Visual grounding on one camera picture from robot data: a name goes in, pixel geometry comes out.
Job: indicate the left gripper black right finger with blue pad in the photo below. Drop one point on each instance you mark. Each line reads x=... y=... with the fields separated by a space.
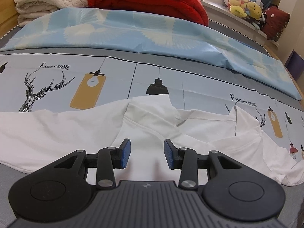
x=228 y=187

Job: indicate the yellow plush toys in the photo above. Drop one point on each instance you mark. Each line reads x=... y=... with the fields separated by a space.
x=247 y=10

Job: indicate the light blue patterned pillowcase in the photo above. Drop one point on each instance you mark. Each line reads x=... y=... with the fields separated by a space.
x=151 y=34

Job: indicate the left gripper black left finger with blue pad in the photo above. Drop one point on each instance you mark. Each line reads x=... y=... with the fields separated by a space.
x=67 y=186

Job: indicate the white t-shirt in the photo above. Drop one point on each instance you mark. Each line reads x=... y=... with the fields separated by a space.
x=32 y=140

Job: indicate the grey printed bed sheet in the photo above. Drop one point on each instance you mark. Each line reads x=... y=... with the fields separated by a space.
x=191 y=85

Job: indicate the purple box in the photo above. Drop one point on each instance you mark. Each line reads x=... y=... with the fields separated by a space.
x=295 y=65

